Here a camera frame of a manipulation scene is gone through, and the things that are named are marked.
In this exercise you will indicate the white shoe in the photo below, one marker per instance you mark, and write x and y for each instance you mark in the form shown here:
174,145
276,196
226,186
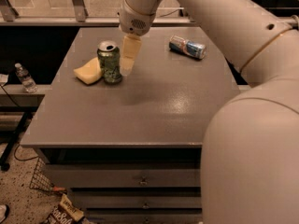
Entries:
4,211

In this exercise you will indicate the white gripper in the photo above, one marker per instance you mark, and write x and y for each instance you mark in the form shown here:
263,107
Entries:
135,21

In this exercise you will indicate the clear plastic water bottle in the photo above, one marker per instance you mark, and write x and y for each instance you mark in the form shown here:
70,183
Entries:
25,78

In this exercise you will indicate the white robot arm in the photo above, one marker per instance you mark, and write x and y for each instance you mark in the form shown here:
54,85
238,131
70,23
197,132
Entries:
250,152

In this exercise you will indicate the blue silver energy drink can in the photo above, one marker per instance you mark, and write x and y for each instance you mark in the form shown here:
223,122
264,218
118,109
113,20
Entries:
188,47

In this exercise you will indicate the wire mesh basket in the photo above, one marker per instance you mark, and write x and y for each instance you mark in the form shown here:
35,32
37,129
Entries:
39,181

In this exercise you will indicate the metal railing frame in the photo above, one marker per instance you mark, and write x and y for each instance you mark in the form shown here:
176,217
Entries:
12,10

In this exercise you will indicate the green soda can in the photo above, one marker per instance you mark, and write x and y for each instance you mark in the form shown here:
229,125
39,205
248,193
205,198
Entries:
108,54

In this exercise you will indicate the yellow sponge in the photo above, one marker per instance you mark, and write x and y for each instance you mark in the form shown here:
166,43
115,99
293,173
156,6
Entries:
90,72

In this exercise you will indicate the brown snack bag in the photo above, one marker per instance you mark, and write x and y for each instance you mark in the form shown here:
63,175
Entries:
64,213

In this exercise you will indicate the bottom grey drawer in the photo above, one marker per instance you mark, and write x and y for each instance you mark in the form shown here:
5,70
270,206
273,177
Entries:
150,216

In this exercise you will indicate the middle grey drawer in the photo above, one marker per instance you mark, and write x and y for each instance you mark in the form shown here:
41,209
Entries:
144,198

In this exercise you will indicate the grey drawer cabinet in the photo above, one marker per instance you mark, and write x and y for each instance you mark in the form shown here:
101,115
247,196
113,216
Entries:
156,116

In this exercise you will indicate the top grey drawer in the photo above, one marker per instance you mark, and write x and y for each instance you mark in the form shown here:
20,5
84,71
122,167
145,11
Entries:
121,176

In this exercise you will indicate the grey drawer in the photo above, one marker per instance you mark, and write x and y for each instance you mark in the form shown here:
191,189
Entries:
150,216
144,198
121,176

